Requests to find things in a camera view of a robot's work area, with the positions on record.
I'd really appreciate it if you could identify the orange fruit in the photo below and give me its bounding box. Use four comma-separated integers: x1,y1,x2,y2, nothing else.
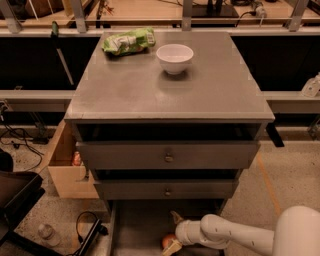
161,233,177,249

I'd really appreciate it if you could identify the grey drawer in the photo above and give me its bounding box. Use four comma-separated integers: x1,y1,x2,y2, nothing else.
76,141,260,170
94,179,238,200
107,199,224,256

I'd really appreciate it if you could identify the black chair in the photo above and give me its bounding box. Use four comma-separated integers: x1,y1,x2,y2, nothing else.
0,149,62,256

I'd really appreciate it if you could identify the wooden open box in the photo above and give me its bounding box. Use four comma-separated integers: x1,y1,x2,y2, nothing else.
47,120,98,199

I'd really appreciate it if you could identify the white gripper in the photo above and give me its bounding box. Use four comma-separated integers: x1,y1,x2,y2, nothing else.
162,211,201,256

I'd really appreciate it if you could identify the grey middle drawer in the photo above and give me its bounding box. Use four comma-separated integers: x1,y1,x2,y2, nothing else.
94,179,238,200

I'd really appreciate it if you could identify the green handled tool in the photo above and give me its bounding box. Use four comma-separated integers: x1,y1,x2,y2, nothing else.
51,21,74,86

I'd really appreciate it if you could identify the grey drawer cabinet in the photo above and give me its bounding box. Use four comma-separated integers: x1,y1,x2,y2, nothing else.
64,30,276,214

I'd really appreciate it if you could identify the green snack bag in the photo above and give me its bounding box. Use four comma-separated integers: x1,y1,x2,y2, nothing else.
102,27,156,56

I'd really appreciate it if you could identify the grey top drawer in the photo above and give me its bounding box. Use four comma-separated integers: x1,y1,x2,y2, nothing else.
76,141,260,170

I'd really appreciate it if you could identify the black floor cable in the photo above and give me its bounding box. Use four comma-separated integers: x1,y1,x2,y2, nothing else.
0,103,45,172

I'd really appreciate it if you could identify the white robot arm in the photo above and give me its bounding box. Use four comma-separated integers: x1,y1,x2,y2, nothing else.
162,206,320,256

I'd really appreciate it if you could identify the black power strip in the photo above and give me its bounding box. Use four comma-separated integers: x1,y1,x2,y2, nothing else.
77,219,108,256

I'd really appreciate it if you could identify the small red can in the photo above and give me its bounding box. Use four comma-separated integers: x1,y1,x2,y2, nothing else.
72,151,82,166

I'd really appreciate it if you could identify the white ceramic bowl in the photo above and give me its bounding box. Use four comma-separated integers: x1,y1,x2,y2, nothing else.
156,44,194,75

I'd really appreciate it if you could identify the grey bottom drawer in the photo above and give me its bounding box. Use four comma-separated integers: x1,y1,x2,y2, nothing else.
107,199,224,256

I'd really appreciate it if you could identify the clear plastic bottle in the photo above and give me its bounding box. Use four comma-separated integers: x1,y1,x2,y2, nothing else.
38,224,61,247

